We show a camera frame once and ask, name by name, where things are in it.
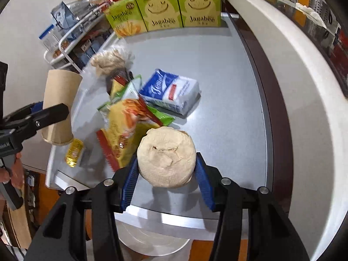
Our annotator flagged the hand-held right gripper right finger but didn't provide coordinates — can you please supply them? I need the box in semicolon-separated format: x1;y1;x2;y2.
194;152;310;261

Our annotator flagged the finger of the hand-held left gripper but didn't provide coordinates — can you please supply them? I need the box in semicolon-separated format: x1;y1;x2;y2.
2;102;44;124
16;103;70;140

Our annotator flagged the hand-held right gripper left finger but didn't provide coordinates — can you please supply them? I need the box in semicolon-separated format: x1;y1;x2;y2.
24;158;140;261

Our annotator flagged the brown paper cup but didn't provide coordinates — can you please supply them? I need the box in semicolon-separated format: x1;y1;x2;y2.
41;69;83;146

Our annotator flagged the peeled beige coconut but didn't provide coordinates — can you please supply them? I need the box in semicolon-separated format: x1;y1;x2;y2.
136;126;197;189

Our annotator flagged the blue white tissue pack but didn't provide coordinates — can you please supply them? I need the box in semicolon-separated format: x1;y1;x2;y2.
139;69;201;115

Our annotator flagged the person's left hand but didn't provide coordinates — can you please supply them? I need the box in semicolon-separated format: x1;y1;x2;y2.
0;152;25;191

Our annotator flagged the small yellow sauce packet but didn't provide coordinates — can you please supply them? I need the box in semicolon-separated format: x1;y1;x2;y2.
65;139;85;167

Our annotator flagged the white rolling cart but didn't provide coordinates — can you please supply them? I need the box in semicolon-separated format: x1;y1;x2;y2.
43;0;115;72

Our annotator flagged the yellow red chip bag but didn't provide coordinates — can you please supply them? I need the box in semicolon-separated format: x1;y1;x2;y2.
96;98;164;172

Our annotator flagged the white round bin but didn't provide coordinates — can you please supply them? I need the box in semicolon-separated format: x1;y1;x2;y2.
117;217;191;261

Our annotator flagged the green snack wrapper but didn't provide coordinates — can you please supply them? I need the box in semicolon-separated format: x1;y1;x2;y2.
98;100;176;127

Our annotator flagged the clear bag of beige snacks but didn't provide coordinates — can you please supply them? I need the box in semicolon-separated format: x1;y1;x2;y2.
86;47;135;79

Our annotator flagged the green yellow snack packet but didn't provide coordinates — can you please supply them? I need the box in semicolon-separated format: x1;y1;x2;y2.
110;74;143;105

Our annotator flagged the blue white box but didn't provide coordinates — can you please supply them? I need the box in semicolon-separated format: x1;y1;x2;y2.
38;24;63;52

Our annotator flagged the dark brown wrapper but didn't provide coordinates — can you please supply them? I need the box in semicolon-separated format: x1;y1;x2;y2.
105;69;134;95

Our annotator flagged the blue foil bag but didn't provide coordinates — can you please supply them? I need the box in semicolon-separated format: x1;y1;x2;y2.
51;1;82;30

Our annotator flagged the green box with fries print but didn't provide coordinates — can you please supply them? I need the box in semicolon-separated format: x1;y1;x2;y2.
105;0;149;38

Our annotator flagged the white curved counter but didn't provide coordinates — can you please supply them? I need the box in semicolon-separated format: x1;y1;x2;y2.
207;0;348;261

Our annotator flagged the green box with smiley print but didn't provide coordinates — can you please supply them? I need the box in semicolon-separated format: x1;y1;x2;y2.
136;0;182;32
177;0;221;28

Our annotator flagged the white crumpled tissue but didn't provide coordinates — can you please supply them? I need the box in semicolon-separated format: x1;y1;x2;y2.
295;2;327;29

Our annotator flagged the metal grater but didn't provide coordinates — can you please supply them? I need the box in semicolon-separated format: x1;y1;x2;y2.
307;0;331;28

